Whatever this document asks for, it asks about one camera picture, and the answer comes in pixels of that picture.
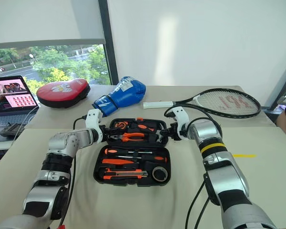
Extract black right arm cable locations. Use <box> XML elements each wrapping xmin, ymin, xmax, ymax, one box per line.
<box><xmin>163</xmin><ymin>104</ymin><xmax>224</xmax><ymax>229</ymax></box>

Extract black electrical tape roll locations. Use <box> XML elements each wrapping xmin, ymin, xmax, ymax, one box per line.
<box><xmin>153</xmin><ymin>167</ymin><xmax>169</xmax><ymax>183</ymax></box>

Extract black window frame post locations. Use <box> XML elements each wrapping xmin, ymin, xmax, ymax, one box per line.
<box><xmin>98</xmin><ymin>0</ymin><xmax>119</xmax><ymax>85</ymax></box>

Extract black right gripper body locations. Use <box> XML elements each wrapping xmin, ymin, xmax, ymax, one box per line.
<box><xmin>168</xmin><ymin>123</ymin><xmax>182</xmax><ymax>141</ymax></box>

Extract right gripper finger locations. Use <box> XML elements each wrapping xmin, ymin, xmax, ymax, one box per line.
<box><xmin>157</xmin><ymin>130</ymin><xmax>170</xmax><ymax>141</ymax></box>

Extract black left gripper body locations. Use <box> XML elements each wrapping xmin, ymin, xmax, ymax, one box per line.
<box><xmin>99</xmin><ymin>125</ymin><xmax>111</xmax><ymax>141</ymax></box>

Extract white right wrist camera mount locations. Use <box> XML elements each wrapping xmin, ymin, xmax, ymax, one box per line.
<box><xmin>168</xmin><ymin>107</ymin><xmax>190</xmax><ymax>140</ymax></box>

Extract black tool case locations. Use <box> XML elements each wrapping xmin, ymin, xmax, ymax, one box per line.
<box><xmin>93</xmin><ymin>117</ymin><xmax>172</xmax><ymax>187</ymax></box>

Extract orange black tape measure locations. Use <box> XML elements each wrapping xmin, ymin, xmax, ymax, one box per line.
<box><xmin>113</xmin><ymin>120</ymin><xmax>129</xmax><ymax>130</ymax></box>

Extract orange handled pliers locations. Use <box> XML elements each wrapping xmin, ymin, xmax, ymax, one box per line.
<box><xmin>109</xmin><ymin>132</ymin><xmax>145</xmax><ymax>143</ymax></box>

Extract short orange black screwdriver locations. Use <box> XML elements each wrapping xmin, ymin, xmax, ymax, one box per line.
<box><xmin>130</xmin><ymin>124</ymin><xmax>155</xmax><ymax>133</ymax></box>

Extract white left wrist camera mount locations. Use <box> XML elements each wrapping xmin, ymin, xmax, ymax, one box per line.
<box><xmin>85</xmin><ymin>109</ymin><xmax>103</xmax><ymax>144</ymax></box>

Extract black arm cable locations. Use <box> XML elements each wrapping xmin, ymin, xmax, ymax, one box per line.
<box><xmin>59</xmin><ymin>115</ymin><xmax>89</xmax><ymax>229</ymax></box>
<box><xmin>163</xmin><ymin>104</ymin><xmax>224</xmax><ymax>229</ymax></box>

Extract red boxing focus pad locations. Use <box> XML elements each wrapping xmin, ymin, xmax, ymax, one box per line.
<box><xmin>36</xmin><ymin>78</ymin><xmax>91</xmax><ymax>108</ymax></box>

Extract white roller blind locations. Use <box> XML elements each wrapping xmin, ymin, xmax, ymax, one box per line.
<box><xmin>0</xmin><ymin>0</ymin><xmax>107</xmax><ymax>50</ymax></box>

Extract black white tennis racket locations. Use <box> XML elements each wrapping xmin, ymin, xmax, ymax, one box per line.
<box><xmin>143</xmin><ymin>88</ymin><xmax>262</xmax><ymax>119</ymax></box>

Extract steel claw hammer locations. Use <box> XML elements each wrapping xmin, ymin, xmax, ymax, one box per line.
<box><xmin>145</xmin><ymin>130</ymin><xmax>168</xmax><ymax>144</ymax></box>

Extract orange black utility knife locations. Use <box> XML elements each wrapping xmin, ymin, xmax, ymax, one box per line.
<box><xmin>103</xmin><ymin>167</ymin><xmax>148</xmax><ymax>180</ymax></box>

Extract white laptop cable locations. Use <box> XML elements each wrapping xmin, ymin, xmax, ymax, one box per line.
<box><xmin>13</xmin><ymin>104</ymin><xmax>40</xmax><ymax>146</ymax></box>

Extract blue boxing glove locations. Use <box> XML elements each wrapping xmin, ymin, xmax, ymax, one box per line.
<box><xmin>92</xmin><ymin>76</ymin><xmax>147</xmax><ymax>117</ymax></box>

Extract grey metal stand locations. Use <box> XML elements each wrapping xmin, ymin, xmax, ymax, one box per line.
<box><xmin>263</xmin><ymin>56</ymin><xmax>286</xmax><ymax>112</ymax></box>

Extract open dark laptop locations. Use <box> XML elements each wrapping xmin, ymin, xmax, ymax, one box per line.
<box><xmin>0</xmin><ymin>75</ymin><xmax>40</xmax><ymax>135</ymax></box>

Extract long orange black screwdriver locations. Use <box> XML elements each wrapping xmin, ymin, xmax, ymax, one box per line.
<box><xmin>104</xmin><ymin>148</ymin><xmax>153</xmax><ymax>155</ymax></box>
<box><xmin>116</xmin><ymin>155</ymin><xmax>168</xmax><ymax>162</ymax></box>

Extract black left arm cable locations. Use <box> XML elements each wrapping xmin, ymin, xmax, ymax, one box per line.
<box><xmin>59</xmin><ymin>115</ymin><xmax>89</xmax><ymax>229</ymax></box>

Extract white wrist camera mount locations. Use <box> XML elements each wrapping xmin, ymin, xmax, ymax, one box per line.
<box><xmin>168</xmin><ymin>107</ymin><xmax>190</xmax><ymax>140</ymax></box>
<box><xmin>85</xmin><ymin>109</ymin><xmax>103</xmax><ymax>144</ymax></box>

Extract person in black shirt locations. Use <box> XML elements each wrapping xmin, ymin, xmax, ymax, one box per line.
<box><xmin>276</xmin><ymin>104</ymin><xmax>286</xmax><ymax>145</ymax></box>

